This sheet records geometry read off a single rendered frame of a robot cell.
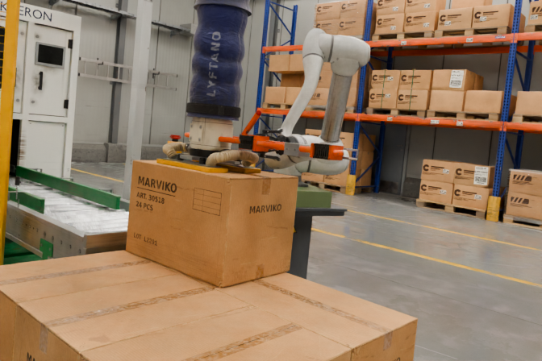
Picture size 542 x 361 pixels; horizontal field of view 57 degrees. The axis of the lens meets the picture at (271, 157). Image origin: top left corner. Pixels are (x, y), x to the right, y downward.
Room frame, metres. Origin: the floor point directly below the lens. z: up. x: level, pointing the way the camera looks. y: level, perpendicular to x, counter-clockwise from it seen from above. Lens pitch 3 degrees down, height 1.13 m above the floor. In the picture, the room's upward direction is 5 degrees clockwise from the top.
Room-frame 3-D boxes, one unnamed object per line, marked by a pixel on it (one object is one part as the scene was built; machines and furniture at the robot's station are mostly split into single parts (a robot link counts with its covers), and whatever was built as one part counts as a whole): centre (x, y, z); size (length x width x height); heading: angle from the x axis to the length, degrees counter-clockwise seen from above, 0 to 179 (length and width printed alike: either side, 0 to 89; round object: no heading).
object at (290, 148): (1.79, -0.09, 1.07); 0.07 x 0.07 x 0.04; 48
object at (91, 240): (2.37, 0.52, 0.58); 0.70 x 0.03 x 0.06; 137
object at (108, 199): (3.60, 1.46, 0.60); 1.60 x 0.10 x 0.09; 47
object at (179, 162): (2.03, 0.32, 0.97); 0.34 x 0.10 x 0.05; 48
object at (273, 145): (2.06, 0.03, 1.07); 0.93 x 0.30 x 0.04; 48
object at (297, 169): (2.73, -0.11, 1.01); 0.18 x 0.16 x 0.22; 92
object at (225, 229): (2.11, 0.23, 0.74); 0.60 x 0.40 x 0.40; 50
